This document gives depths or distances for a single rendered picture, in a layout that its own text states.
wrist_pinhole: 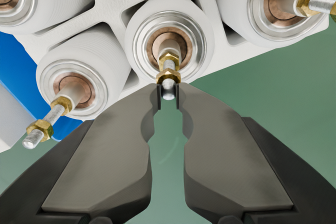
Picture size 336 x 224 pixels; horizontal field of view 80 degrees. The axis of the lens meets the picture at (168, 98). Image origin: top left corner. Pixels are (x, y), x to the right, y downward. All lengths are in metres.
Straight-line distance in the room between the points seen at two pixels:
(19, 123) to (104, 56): 0.31
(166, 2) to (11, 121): 0.40
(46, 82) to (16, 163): 0.60
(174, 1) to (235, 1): 0.06
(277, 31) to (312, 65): 0.37
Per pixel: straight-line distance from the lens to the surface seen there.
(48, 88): 0.26
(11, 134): 0.50
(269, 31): 0.23
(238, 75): 0.52
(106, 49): 0.26
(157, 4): 0.21
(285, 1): 0.21
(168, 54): 0.17
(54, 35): 0.32
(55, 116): 0.21
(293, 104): 0.63
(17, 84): 0.50
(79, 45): 0.25
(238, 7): 0.22
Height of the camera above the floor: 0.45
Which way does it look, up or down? 60 degrees down
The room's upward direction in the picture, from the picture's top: 179 degrees counter-clockwise
